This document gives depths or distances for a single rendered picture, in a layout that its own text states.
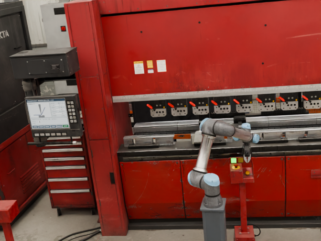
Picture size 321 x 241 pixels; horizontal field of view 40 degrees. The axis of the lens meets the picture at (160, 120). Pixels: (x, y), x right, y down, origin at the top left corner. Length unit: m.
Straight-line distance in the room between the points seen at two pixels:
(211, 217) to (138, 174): 1.17
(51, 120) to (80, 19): 0.89
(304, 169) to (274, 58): 1.06
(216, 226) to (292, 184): 1.15
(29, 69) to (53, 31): 4.90
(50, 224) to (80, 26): 2.24
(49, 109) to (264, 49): 1.91
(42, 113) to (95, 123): 0.55
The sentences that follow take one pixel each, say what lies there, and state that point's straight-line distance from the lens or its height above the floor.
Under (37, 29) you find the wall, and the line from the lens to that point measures 9.24.
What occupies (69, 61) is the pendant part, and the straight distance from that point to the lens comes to 3.69.
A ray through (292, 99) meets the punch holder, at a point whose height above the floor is 1.28.
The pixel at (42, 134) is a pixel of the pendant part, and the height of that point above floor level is 1.27.
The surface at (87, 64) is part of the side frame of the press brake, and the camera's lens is 4.01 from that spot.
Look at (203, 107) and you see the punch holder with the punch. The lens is 4.15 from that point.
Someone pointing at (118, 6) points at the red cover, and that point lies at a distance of 4.05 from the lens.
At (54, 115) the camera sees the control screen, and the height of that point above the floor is 1.44.
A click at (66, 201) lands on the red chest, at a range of 5.06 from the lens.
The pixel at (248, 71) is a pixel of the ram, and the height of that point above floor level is 1.56.
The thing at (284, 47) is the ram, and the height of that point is 1.75.
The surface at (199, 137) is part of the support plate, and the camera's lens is 4.12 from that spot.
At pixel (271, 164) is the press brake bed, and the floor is 0.69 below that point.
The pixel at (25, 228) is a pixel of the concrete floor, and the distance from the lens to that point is 5.17.
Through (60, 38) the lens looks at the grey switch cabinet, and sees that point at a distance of 8.64.
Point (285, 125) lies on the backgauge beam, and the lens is 4.55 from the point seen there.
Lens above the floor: 2.52
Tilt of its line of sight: 19 degrees down
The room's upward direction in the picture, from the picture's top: 6 degrees counter-clockwise
